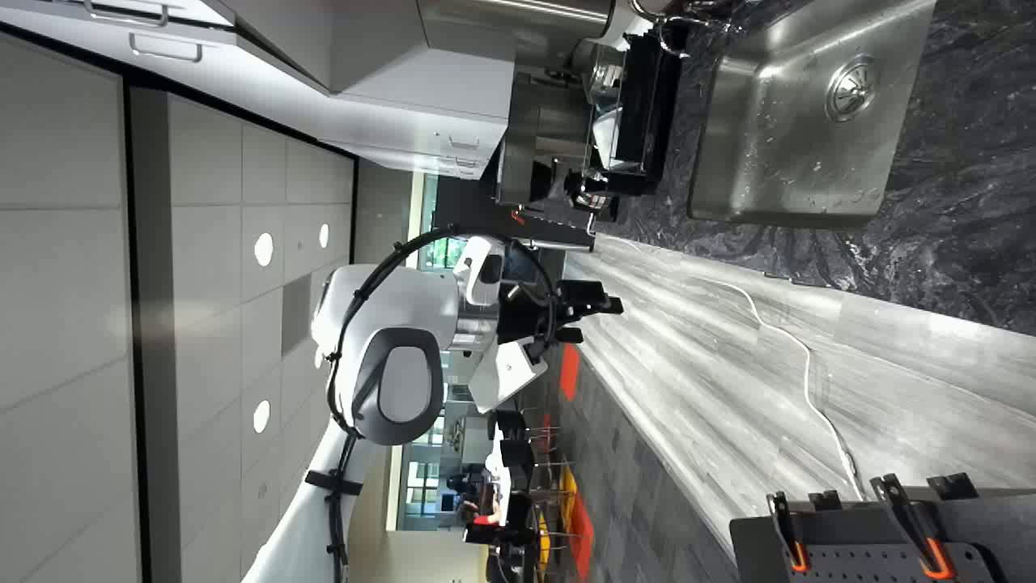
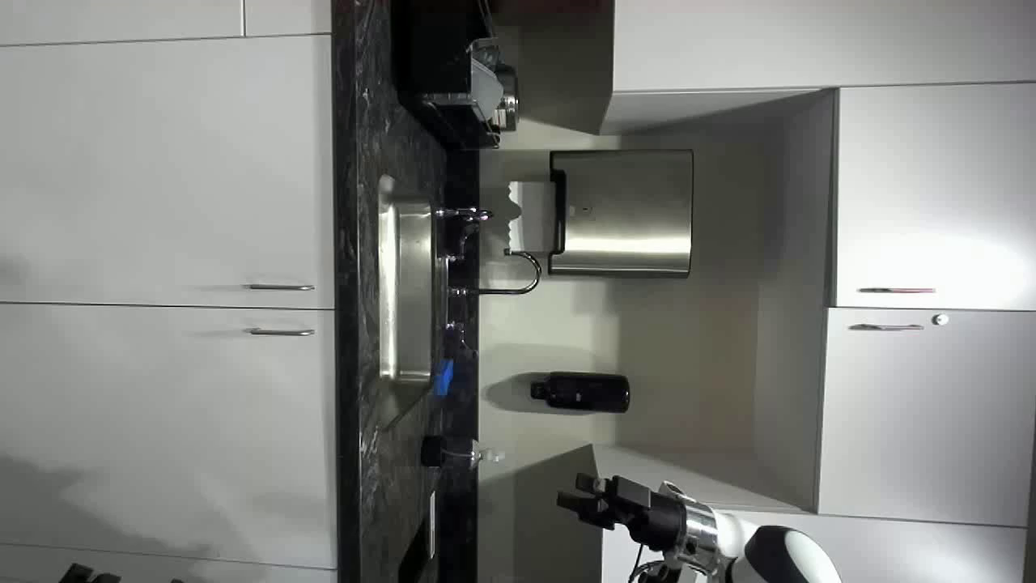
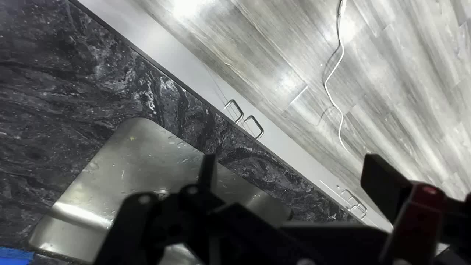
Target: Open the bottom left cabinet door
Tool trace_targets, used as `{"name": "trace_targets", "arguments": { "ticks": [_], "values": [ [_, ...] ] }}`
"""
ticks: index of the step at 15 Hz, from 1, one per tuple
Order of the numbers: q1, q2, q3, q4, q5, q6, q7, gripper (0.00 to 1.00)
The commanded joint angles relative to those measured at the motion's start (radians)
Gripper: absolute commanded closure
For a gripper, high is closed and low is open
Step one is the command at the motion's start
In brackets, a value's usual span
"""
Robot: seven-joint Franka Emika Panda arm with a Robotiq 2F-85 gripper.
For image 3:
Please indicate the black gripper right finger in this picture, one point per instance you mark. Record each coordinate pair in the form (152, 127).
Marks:
(427, 224)

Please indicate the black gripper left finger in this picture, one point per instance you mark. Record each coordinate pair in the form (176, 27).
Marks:
(195, 217)

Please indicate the right cabinet door handle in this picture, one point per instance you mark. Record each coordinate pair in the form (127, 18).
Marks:
(254, 127)

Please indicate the left cabinet door handle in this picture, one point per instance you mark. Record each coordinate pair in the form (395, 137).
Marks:
(233, 109)

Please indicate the stainless steel sink basin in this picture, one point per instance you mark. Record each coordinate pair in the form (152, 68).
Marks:
(140, 156)

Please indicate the far metal cabinet handle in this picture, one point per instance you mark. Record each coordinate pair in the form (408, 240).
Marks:
(354, 205)

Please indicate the cabinet door handle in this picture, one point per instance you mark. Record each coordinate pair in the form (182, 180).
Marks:
(233, 109)
(254, 127)

